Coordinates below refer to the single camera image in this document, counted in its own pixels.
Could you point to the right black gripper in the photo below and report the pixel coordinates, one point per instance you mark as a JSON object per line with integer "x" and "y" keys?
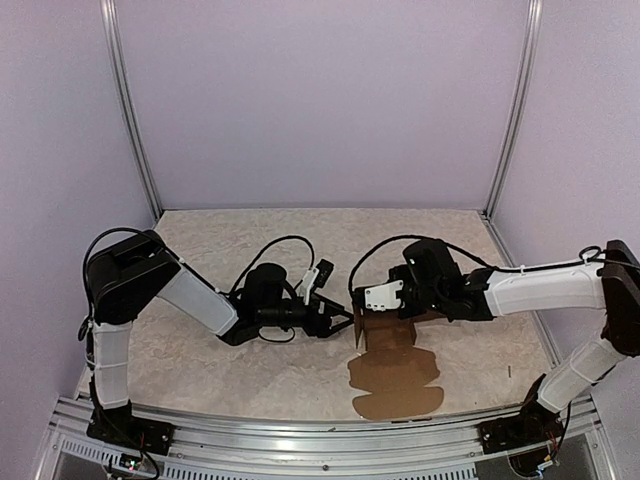
{"x": 404, "y": 316}

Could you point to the left aluminium frame post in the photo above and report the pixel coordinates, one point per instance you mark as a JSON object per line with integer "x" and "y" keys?
{"x": 109, "y": 16}

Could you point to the aluminium frame post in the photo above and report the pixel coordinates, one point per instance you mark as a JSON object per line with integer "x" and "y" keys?
{"x": 109, "y": 16}
{"x": 517, "y": 108}

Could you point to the front aluminium rail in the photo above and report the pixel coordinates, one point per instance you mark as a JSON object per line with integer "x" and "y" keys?
{"x": 219, "y": 447}

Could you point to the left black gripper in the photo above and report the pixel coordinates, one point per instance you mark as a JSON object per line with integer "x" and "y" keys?
{"x": 323, "y": 329}

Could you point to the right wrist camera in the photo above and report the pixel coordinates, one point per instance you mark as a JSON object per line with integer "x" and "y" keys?
{"x": 380, "y": 298}

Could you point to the right aluminium frame post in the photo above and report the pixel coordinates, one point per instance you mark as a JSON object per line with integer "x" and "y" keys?
{"x": 517, "y": 108}

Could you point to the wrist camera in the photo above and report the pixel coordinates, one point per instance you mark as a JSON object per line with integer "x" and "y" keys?
{"x": 315, "y": 278}
{"x": 380, "y": 298}

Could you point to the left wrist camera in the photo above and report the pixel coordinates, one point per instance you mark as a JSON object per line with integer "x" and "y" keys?
{"x": 315, "y": 278}

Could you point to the brown cardboard box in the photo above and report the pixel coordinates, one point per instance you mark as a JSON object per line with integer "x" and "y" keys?
{"x": 393, "y": 374}

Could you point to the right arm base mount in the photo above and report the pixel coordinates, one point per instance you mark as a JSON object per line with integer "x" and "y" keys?
{"x": 513, "y": 432}

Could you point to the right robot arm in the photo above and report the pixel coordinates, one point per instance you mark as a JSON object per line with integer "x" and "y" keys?
{"x": 606, "y": 280}

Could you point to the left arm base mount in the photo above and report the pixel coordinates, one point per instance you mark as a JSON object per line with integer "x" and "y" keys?
{"x": 150, "y": 436}

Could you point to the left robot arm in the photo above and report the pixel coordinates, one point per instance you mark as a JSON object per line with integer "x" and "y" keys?
{"x": 122, "y": 279}

